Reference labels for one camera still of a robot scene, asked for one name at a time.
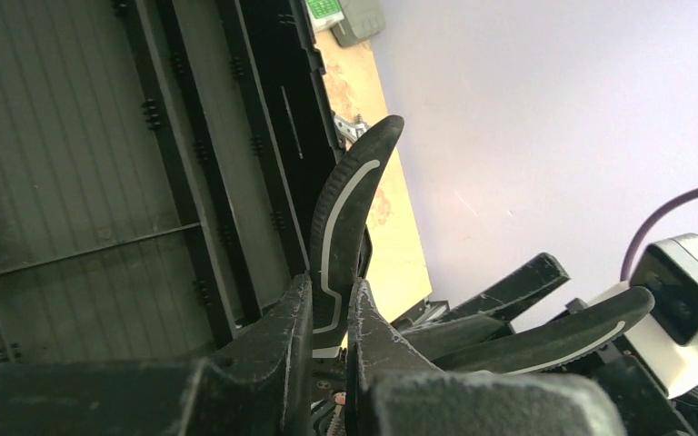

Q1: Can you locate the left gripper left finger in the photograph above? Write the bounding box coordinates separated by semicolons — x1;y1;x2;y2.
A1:
0;274;312;435

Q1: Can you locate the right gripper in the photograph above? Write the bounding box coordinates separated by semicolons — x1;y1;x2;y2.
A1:
404;253;698;435

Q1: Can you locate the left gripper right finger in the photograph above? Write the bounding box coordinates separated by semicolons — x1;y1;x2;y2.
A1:
345;279;627;435

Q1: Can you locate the black plastic toolbox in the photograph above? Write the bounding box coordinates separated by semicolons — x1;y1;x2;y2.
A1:
0;1;344;364

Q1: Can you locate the grey plastic case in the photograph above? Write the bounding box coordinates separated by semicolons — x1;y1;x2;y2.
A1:
331;0;386;48

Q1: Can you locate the green white small box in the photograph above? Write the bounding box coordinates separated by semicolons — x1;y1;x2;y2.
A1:
304;0;344;33

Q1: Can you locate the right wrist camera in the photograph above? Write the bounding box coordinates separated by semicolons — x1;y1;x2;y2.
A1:
594;233;698;399

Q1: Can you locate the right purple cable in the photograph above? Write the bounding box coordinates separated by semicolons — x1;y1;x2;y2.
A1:
620;180;698;282

